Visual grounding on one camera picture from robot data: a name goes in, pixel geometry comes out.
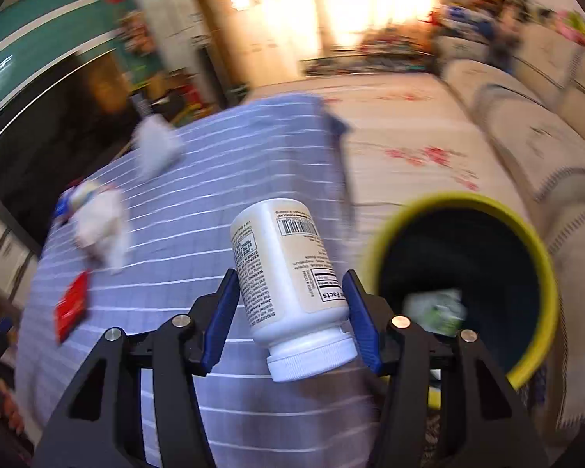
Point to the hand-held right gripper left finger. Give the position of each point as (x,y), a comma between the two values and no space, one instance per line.
(219,321)

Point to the white pill bottle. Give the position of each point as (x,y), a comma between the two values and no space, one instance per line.
(287,278)

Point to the white foam fruit net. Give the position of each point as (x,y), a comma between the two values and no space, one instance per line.
(156,148)

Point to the large curved television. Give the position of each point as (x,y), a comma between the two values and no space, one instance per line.
(39,131)

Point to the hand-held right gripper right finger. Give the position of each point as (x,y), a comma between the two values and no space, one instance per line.
(365,321)

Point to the white tissue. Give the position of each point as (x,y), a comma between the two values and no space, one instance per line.
(102,224)

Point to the white standing air conditioner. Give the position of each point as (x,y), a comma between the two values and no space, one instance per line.
(175,29)

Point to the beige sofa with deer covers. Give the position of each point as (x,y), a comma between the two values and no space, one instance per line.
(541,122)

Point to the blue tissue pack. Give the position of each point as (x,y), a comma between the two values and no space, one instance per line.
(62,207)

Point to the red packet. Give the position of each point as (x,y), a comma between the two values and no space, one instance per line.
(70,307)

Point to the green and white drink container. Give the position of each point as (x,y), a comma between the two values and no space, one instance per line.
(438,312)

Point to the white drawer cabinet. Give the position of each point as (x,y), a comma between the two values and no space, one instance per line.
(0,253)

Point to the hanging flower ornament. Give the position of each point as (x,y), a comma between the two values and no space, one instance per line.
(134,29)

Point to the cream embroidered curtain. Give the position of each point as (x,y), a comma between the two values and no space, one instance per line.
(370,9)

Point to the cluttered glass coffee table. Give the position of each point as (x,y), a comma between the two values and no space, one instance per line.
(370,58)

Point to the person's left hand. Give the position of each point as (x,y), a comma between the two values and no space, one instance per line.
(7,399)

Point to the black bin with yellow rim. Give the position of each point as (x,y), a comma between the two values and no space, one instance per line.
(492,273)

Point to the row of plush toys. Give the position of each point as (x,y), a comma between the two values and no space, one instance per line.
(580,24)

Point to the floral bed sheet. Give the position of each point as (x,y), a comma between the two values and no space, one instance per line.
(395,107)

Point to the blue checkered tablecloth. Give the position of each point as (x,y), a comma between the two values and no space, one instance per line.
(253,156)

